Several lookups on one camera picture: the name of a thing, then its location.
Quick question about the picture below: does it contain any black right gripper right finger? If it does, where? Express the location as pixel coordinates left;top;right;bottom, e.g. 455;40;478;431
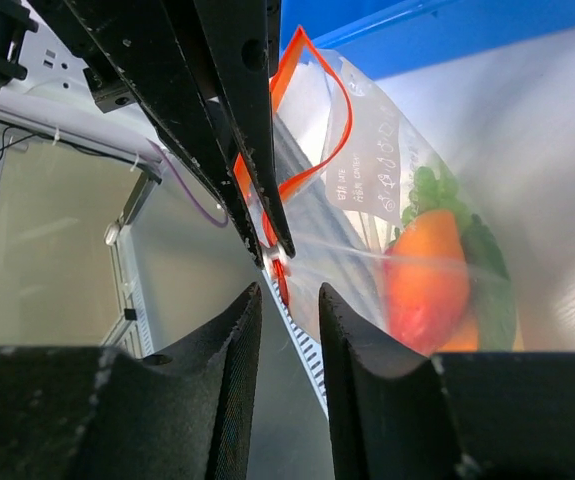
319;284;575;479

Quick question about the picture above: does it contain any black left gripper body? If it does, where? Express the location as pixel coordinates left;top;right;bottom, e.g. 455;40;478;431
26;0;283;114

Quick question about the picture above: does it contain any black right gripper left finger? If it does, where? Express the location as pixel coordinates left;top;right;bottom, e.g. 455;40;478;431
0;284;262;479

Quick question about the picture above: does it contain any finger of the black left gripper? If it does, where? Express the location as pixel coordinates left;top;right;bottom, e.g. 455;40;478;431
66;1;262;266
194;1;295;257

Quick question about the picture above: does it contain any green chili pepper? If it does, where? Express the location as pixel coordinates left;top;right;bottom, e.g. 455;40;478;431
461;214;517;351

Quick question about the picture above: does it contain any clear zip top bag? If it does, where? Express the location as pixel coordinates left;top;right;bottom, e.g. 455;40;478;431
231;24;526;354

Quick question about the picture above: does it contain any green grape bunch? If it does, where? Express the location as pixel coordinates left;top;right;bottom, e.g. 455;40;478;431
401;161;472;233

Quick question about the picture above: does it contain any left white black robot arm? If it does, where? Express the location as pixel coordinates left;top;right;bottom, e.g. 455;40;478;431
0;1;295;262

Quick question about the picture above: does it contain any blue plastic tray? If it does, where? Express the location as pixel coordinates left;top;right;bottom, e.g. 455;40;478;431
279;0;575;79

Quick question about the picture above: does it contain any white slotted cable duct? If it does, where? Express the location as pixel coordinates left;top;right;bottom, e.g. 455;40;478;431
102;221;328;414

